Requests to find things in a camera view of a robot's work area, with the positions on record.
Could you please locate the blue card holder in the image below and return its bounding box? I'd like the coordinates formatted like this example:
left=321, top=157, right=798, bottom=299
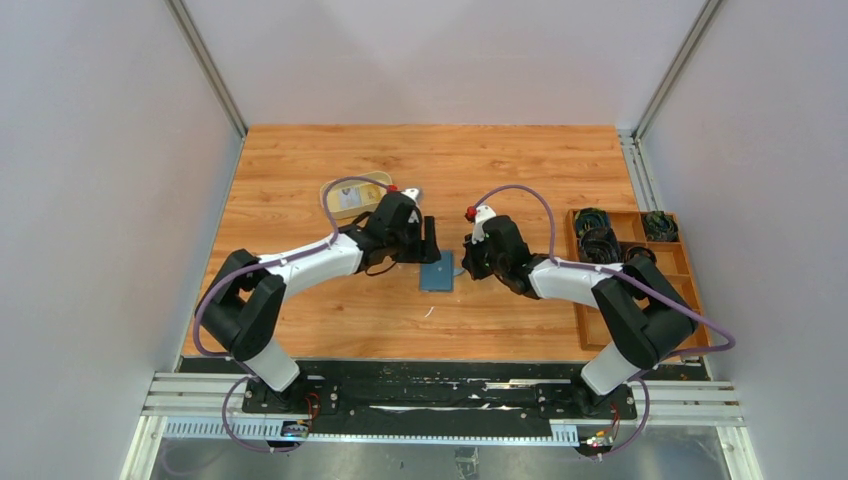
left=419, top=250, right=465, bottom=293

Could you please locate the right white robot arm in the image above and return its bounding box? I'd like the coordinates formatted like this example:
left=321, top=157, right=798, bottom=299
left=462, top=205, right=697, bottom=418

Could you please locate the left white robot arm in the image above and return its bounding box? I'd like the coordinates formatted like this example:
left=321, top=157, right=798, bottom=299
left=192, top=189, right=441, bottom=413

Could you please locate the card in tray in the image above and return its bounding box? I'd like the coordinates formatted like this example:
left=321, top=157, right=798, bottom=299
left=335, top=184, right=383, bottom=211

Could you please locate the beige oval tray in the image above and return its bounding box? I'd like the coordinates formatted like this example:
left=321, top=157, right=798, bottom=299
left=318, top=171, right=393, bottom=220

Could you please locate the wooden compartment organizer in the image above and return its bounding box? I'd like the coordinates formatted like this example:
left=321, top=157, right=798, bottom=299
left=564, top=209, right=715, bottom=357

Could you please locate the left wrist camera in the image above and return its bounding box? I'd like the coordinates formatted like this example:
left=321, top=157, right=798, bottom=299
left=401, top=188, right=423, bottom=204

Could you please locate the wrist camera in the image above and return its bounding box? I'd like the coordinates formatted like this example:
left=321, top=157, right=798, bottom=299
left=401, top=188, right=423, bottom=204
left=465, top=204, right=497, bottom=244

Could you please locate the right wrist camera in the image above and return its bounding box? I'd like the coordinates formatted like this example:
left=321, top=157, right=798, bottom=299
left=465, top=204, right=497, bottom=244

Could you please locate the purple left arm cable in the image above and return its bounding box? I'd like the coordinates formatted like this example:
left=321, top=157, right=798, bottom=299
left=193, top=176, right=399, bottom=455

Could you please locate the coiled cable top left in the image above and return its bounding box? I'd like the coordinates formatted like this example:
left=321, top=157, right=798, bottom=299
left=573, top=207, right=614, bottom=236

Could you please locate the black coiled cable left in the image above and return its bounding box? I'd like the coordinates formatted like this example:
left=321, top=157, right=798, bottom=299
left=578, top=227, right=623, bottom=264

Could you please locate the black coiled cable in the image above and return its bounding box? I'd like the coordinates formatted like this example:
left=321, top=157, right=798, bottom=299
left=578, top=227, right=623, bottom=264
left=623, top=245, right=658, bottom=270

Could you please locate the black coiled cable middle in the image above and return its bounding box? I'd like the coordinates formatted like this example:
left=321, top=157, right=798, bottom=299
left=623, top=245, right=658, bottom=270

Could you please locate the coiled cable top right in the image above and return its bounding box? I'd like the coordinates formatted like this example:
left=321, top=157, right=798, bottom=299
left=641, top=210, right=680, bottom=244

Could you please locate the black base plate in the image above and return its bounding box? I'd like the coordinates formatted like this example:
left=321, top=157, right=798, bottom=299
left=149, top=358, right=728, bottom=446

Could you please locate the left aluminium corner post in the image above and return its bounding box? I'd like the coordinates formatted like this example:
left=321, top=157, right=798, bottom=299
left=164, top=0, right=249, bottom=140

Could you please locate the aluminium corner post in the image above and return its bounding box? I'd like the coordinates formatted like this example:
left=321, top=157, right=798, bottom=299
left=164, top=0, right=249, bottom=140
left=631, top=0, right=725, bottom=143

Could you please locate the aluminium rail frame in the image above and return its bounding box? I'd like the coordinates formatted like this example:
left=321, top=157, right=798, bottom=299
left=121, top=359, right=763, bottom=479

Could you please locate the right aluminium corner post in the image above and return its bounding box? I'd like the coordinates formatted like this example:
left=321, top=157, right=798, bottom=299
left=631, top=0, right=725, bottom=143

